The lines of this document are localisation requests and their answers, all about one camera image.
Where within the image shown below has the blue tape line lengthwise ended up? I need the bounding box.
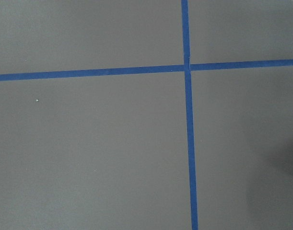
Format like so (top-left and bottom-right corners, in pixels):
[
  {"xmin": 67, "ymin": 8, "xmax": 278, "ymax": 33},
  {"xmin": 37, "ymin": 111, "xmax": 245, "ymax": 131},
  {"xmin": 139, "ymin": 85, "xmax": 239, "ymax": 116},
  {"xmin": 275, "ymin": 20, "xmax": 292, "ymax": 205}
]
[{"xmin": 181, "ymin": 0, "xmax": 199, "ymax": 230}]

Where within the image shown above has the blue tape line crosswise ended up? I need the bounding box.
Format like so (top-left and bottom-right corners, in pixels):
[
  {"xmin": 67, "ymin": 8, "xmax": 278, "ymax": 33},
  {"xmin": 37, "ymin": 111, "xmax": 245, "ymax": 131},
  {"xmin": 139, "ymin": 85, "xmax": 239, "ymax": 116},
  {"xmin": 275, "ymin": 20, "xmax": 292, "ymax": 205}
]
[{"xmin": 0, "ymin": 59, "xmax": 293, "ymax": 81}]

